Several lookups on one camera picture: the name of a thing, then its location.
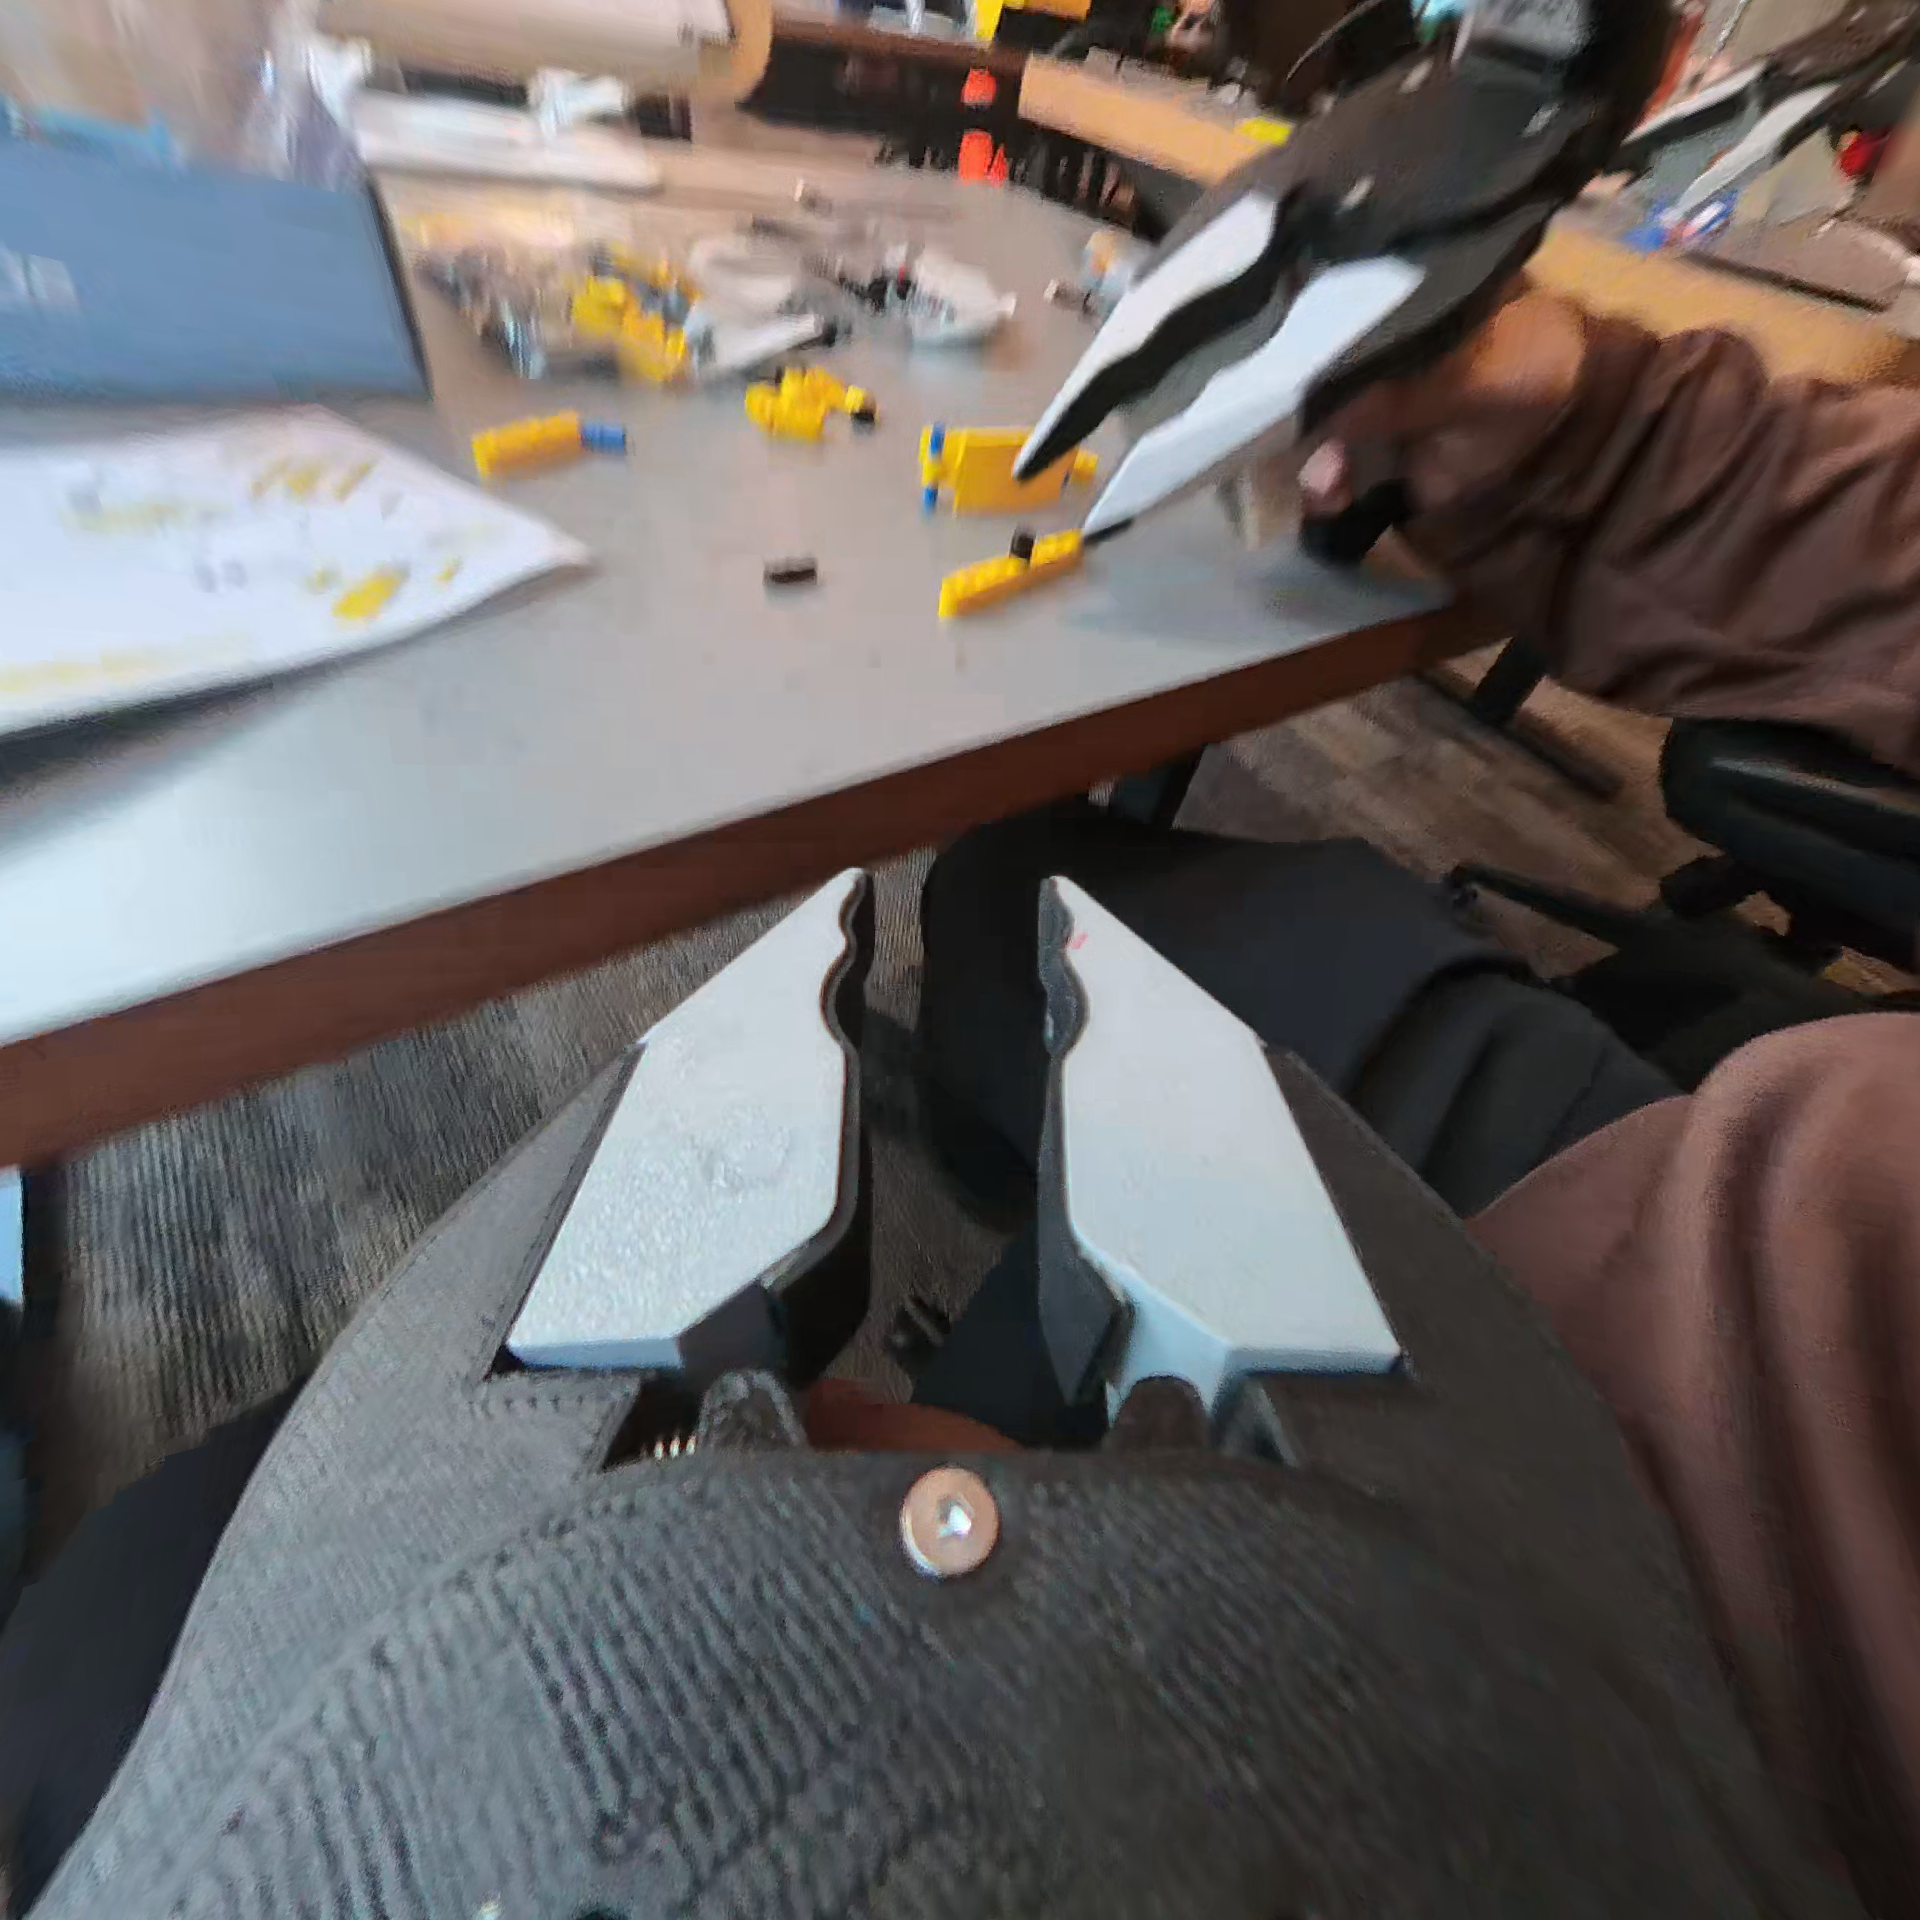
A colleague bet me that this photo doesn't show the wooden background desk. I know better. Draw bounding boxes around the wooden background desk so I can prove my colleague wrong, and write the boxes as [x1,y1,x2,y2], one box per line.
[1021,52,1294,181]

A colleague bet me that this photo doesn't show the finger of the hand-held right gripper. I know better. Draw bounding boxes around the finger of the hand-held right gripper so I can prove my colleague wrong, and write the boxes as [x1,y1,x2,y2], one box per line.
[1012,192,1286,480]
[1081,253,1425,539]

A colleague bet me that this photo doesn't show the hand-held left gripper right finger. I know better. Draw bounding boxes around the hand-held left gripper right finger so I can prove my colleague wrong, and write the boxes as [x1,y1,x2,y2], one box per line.
[1036,877,1413,1401]

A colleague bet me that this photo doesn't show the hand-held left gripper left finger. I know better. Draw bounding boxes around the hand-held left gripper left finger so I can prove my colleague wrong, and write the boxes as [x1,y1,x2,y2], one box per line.
[502,870,875,1389]

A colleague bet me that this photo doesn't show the black office chair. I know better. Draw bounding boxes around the black office chair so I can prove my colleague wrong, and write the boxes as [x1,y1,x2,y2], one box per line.
[1445,648,1920,1021]

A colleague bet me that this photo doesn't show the blue cardboard kit box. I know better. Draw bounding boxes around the blue cardboard kit box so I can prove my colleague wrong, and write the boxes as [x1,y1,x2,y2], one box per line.
[0,105,438,405]

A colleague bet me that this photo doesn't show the white instruction booklet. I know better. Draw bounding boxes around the white instruction booklet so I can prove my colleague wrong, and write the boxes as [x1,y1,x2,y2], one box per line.
[0,405,592,734]

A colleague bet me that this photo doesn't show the person's torso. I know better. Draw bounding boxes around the person's torso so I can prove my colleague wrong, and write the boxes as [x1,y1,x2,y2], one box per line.
[1469,1012,1920,1920]

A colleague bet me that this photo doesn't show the clear bag yellow connectors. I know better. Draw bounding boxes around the clear bag yellow connectors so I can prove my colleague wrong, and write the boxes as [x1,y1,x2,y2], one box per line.
[424,245,845,384]

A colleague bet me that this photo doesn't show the person's right hand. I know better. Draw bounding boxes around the person's right hand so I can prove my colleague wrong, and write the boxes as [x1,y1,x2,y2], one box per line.
[1301,290,1596,511]

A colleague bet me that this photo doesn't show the person's right forearm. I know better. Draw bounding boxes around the person's right forearm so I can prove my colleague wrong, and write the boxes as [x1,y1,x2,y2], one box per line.
[1411,303,1920,766]

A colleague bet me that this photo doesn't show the yellow curved panel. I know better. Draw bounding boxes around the yellow curved panel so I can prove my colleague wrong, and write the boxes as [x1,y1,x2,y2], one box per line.
[921,424,1101,515]

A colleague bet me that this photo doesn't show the long yellow holed beam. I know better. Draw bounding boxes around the long yellow holed beam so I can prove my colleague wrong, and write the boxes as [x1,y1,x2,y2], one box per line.
[938,525,1084,624]

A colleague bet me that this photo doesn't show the yellow angled panel piece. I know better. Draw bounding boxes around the yellow angled panel piece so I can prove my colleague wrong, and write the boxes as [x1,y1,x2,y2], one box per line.
[745,364,849,443]

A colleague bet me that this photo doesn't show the clear bag black parts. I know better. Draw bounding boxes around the clear bag black parts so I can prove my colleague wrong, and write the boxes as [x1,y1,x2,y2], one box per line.
[830,239,1021,350]

